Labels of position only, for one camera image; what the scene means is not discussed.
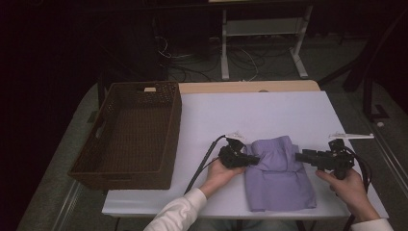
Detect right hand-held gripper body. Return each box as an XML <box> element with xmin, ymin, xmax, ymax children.
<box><xmin>316</xmin><ymin>132</ymin><xmax>375</xmax><ymax>180</ymax></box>

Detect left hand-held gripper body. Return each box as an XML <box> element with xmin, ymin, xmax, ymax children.
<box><xmin>217</xmin><ymin>130</ymin><xmax>248</xmax><ymax>169</ymax></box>

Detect purple pants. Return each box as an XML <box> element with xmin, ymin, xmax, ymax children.
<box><xmin>243</xmin><ymin>135</ymin><xmax>318</xmax><ymax>213</ymax></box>

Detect brown wicker basket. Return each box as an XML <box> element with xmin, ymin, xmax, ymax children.
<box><xmin>67</xmin><ymin>81</ymin><xmax>183</xmax><ymax>191</ymax></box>

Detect person's left hand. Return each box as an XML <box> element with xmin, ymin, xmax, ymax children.
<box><xmin>204</xmin><ymin>158</ymin><xmax>247</xmax><ymax>200</ymax></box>

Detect person's right hand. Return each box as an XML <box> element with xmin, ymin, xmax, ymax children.
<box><xmin>315</xmin><ymin>167</ymin><xmax>381</xmax><ymax>224</ymax></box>

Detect white table sheet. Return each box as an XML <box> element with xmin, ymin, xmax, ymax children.
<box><xmin>101</xmin><ymin>90</ymin><xmax>389</xmax><ymax>220</ymax></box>

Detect dark metal stand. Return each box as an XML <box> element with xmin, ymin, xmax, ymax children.
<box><xmin>317</xmin><ymin>9</ymin><xmax>408</xmax><ymax>123</ymax></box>

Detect white metal stand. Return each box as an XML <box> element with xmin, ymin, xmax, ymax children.
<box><xmin>220</xmin><ymin>4</ymin><xmax>314</xmax><ymax>81</ymax></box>

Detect left hand-held gripper cable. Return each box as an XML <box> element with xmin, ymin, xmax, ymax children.
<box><xmin>184</xmin><ymin>134</ymin><xmax>227</xmax><ymax>195</ymax></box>

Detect hand-held gripper cable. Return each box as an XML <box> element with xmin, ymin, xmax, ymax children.
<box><xmin>184</xmin><ymin>134</ymin><xmax>227</xmax><ymax>195</ymax></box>
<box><xmin>343</xmin><ymin>145</ymin><xmax>373</xmax><ymax>231</ymax></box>

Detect right hand-held gripper cable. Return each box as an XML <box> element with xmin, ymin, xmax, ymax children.
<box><xmin>343</xmin><ymin>145</ymin><xmax>373</xmax><ymax>231</ymax></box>

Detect metal floor rail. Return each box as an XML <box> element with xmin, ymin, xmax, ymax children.
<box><xmin>51</xmin><ymin>179</ymin><xmax>85</xmax><ymax>231</ymax></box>
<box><xmin>365</xmin><ymin>123</ymin><xmax>408</xmax><ymax>193</ymax></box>

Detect floor cable bundle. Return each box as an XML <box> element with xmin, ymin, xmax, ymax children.
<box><xmin>155</xmin><ymin>35</ymin><xmax>268</xmax><ymax>83</ymax></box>

